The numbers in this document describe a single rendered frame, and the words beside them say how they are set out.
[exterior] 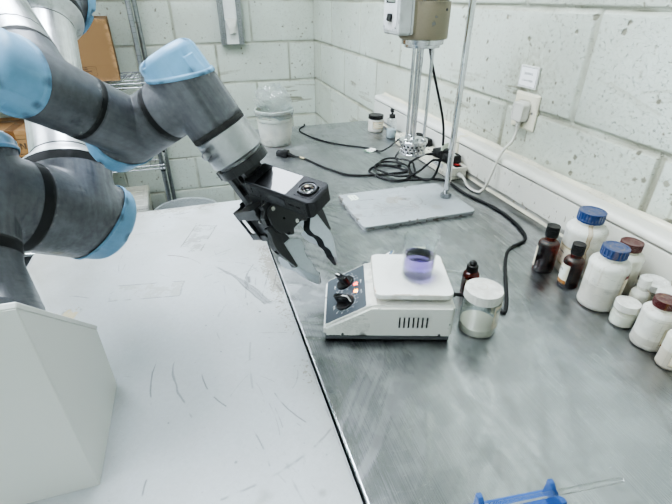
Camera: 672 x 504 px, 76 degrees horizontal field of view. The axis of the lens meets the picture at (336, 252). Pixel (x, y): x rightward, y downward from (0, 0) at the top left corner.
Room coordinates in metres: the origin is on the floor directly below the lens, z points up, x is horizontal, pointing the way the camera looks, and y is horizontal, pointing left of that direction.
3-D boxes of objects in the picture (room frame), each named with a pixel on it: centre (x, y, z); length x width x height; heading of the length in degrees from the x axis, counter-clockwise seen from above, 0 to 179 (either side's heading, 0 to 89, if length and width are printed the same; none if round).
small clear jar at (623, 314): (0.56, -0.47, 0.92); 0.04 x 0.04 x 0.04
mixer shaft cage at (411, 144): (1.03, -0.19, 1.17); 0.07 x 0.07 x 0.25
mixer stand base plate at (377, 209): (1.03, -0.18, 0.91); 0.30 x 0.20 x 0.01; 108
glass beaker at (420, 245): (0.57, -0.13, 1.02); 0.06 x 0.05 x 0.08; 156
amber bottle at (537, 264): (0.73, -0.41, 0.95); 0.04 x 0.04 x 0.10
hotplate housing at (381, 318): (0.58, -0.09, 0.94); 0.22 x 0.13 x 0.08; 89
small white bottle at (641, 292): (0.59, -0.51, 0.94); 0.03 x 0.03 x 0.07
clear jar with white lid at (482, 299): (0.55, -0.23, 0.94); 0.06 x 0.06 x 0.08
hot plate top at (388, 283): (0.58, -0.12, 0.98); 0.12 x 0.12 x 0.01; 89
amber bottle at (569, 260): (0.67, -0.44, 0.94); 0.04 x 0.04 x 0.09
